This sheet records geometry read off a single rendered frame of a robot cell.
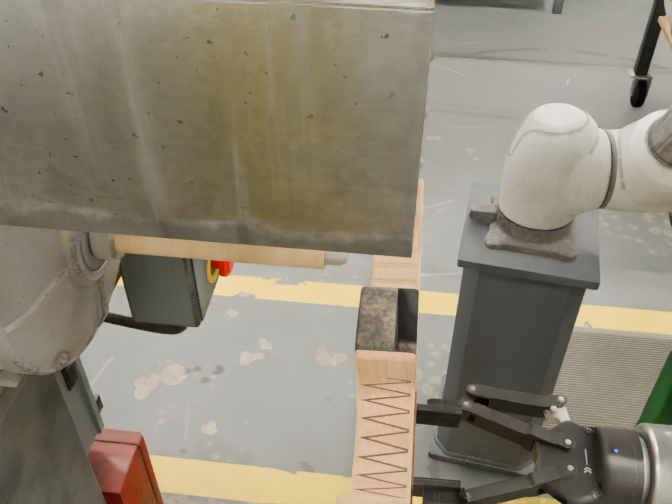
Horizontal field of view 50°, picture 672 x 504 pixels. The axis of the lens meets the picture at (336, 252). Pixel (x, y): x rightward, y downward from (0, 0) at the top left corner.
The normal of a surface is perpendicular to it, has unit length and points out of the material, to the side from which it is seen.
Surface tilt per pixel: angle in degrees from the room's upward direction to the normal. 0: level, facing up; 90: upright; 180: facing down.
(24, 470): 90
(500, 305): 90
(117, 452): 0
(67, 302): 94
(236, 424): 0
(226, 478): 0
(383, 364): 98
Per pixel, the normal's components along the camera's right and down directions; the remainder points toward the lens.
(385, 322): -0.07, -0.62
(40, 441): 0.99, 0.08
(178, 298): -0.12, 0.65
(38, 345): 0.82, 0.48
